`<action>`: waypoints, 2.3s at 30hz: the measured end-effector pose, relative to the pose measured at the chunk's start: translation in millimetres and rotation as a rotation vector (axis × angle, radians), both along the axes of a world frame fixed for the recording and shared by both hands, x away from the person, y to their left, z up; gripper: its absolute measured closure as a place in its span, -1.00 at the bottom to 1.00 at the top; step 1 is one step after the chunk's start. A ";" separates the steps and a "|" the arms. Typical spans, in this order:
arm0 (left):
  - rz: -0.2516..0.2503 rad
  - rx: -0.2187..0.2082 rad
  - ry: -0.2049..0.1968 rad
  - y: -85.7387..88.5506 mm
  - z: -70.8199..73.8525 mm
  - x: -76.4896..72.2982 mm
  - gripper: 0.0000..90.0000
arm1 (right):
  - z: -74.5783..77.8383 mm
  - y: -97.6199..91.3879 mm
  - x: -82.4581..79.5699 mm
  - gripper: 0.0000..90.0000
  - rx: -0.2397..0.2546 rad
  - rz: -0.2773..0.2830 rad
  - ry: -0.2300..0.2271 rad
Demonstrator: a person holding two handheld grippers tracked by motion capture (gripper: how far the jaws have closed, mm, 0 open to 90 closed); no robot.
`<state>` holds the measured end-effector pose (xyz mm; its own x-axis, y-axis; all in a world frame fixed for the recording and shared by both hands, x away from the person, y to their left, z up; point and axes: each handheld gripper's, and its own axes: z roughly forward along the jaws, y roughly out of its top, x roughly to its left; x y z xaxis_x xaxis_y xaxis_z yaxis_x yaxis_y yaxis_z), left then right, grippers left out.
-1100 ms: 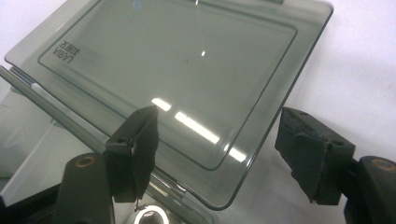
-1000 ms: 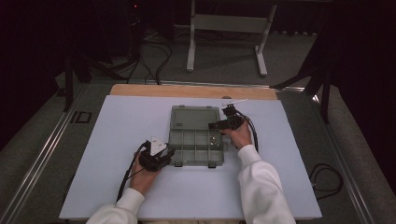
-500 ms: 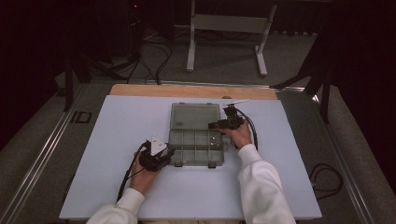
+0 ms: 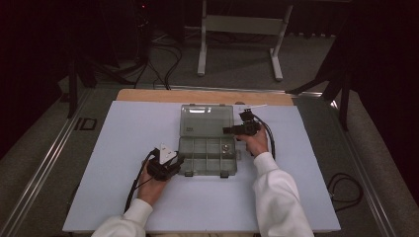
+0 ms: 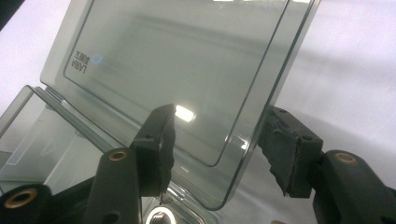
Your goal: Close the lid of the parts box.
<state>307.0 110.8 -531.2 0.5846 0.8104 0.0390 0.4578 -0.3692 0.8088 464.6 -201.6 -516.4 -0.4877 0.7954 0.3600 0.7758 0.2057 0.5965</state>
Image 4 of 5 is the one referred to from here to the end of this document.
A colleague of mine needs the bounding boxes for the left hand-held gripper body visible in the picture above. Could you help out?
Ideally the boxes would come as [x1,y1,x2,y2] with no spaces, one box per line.
[146,142,177,182]

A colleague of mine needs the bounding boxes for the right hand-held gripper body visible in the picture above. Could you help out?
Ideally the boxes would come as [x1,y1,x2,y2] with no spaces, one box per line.
[235,104,268,136]

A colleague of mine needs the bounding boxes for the green clear compartment box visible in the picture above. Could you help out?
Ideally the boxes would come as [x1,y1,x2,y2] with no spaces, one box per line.
[177,104,243,179]

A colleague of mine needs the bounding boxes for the person's right hand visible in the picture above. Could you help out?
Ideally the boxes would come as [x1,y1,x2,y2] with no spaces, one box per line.
[236,126,270,157]

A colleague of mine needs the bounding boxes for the person's left hand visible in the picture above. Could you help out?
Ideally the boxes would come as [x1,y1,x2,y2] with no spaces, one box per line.
[136,161,169,206]

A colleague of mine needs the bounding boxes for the white table board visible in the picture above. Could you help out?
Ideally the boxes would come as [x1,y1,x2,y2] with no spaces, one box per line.
[62,100,342,234]

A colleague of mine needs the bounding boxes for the black tripod stand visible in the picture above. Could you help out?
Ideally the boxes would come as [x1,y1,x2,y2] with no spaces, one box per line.
[65,48,136,119]
[285,19,352,131]

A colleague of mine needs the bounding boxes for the right hand-held gripper black cable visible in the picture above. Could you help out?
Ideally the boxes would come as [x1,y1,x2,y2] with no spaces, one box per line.
[251,113,277,160]

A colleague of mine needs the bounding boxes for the hand-held gripper black cable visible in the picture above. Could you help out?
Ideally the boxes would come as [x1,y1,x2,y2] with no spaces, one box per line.
[251,113,277,160]
[124,148,160,213]

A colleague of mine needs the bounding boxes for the left hand-held gripper black cable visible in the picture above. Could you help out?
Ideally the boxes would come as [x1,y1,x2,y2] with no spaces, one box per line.
[124,148,160,213]

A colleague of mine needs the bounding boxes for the black floor cables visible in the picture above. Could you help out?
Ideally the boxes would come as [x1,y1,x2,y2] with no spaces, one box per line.
[132,19,184,91]

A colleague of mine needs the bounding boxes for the black rectangular floor bracket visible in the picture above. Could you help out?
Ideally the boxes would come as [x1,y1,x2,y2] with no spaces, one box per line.
[73,118,98,131]

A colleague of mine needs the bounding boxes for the white metal table frame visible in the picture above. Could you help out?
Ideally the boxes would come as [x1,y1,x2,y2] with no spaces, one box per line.
[197,0,294,82]

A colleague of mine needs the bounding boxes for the metal floor rail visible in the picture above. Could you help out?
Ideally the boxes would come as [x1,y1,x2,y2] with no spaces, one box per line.
[324,98,396,237]
[0,88,94,237]

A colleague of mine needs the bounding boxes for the looped black floor cable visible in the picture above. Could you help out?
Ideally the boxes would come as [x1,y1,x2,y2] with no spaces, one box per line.
[327,172,365,212]

